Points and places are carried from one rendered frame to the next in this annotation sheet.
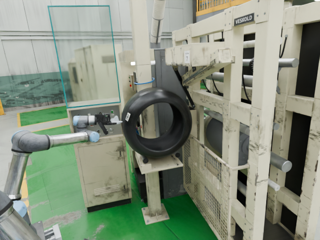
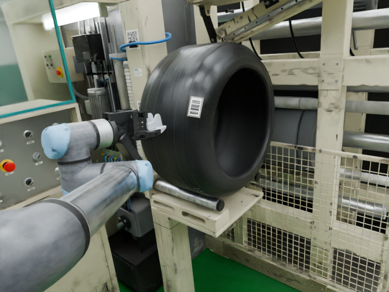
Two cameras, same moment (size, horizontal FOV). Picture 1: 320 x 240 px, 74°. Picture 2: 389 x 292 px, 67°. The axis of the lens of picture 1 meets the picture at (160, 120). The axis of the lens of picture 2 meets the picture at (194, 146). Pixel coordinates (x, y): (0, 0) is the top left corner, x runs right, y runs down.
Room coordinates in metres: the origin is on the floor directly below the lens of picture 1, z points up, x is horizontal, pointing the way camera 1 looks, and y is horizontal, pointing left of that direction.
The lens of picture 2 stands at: (0.86, 0.73, 1.47)
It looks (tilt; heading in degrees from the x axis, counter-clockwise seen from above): 19 degrees down; 326
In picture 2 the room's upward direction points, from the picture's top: 6 degrees counter-clockwise
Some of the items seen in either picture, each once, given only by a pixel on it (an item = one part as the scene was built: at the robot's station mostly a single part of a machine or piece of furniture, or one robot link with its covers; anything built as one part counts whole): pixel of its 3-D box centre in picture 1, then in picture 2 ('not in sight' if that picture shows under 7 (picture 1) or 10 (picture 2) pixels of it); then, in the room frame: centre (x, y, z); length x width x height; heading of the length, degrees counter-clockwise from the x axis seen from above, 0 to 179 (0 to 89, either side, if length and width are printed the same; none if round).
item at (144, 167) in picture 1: (142, 158); (187, 207); (1.77, 0.18, 0.84); 0.36 x 0.09 x 0.06; 14
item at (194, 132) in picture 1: (186, 122); not in sight; (2.11, -0.27, 1.05); 0.20 x 0.15 x 0.30; 14
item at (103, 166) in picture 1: (102, 154); (35, 236); (2.38, 0.72, 0.63); 0.56 x 0.41 x 1.27; 104
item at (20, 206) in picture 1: (15, 215); not in sight; (1.05, 0.87, 0.88); 0.13 x 0.12 x 0.14; 50
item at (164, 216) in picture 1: (155, 212); not in sight; (2.05, 0.13, 0.02); 0.27 x 0.27 x 0.04; 14
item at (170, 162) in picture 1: (157, 160); (208, 200); (1.80, 0.05, 0.80); 0.37 x 0.36 x 0.02; 104
